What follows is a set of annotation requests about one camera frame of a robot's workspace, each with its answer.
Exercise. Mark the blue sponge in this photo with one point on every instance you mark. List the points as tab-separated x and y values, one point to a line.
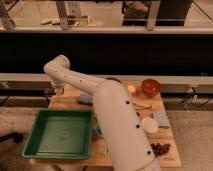
85	99

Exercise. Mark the white lidded jar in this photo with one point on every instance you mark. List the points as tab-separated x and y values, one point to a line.
150	125

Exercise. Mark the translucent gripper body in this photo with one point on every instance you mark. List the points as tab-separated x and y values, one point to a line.
59	91

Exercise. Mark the light blue cloth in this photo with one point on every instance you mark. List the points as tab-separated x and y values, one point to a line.
161	119

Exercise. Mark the bunch of dark grapes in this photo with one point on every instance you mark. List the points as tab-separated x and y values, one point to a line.
160	149

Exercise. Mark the yellow orange candle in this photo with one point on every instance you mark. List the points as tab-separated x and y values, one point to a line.
132	90

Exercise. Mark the blue plastic cup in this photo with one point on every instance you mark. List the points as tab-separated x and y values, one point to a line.
98	131

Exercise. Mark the green plastic tray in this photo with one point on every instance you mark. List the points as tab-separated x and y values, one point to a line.
60	134

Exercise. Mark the black object on floor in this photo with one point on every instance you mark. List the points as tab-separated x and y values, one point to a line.
15	136

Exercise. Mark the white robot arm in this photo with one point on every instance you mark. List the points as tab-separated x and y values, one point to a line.
122	130

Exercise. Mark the red bowl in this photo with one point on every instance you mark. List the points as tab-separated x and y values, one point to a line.
150	87

